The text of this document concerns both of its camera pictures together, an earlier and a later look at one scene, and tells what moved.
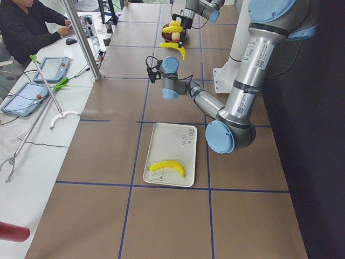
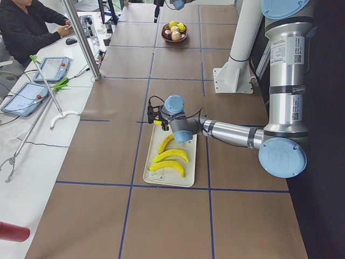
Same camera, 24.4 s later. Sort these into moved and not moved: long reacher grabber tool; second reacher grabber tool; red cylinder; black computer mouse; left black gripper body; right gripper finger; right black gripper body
Moved: right black gripper body; right gripper finger; left black gripper body
Not moved: long reacher grabber tool; second reacher grabber tool; black computer mouse; red cylinder
